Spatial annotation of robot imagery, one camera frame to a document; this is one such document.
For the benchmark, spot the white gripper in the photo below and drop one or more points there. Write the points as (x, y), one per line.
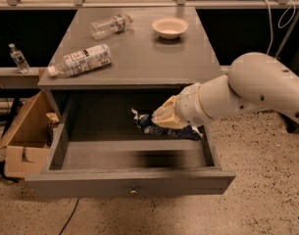
(188, 107)

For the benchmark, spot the blue chip bag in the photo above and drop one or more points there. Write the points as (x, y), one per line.
(145, 124)

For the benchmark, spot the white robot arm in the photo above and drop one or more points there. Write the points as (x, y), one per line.
(254, 81)

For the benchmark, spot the grey open top drawer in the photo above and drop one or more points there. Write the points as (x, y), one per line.
(90, 160)

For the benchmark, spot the grey cabinet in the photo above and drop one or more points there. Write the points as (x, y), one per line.
(146, 69)

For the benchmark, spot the white labelled drink bottle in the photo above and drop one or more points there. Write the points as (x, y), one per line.
(82, 61)

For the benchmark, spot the white paper bowl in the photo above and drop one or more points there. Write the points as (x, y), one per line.
(170, 27)

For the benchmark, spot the clear empty water bottle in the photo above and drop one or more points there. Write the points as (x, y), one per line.
(114, 24)

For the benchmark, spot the open cardboard box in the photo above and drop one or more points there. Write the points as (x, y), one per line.
(28, 140)

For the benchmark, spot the small standing water bottle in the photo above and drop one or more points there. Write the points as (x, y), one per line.
(19, 58)

